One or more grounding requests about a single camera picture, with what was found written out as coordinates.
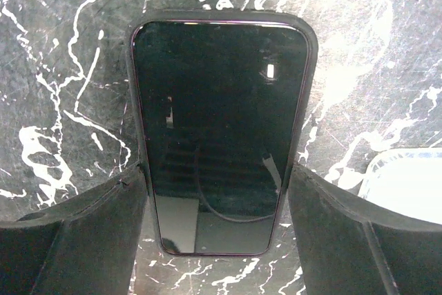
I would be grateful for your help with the black phone in black case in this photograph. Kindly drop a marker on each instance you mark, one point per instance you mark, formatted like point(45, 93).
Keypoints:
point(219, 100)

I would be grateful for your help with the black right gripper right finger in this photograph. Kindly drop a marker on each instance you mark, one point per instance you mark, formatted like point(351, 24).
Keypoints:
point(348, 245)

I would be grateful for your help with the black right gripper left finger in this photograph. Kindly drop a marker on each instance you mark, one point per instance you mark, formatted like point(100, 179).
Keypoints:
point(84, 245)

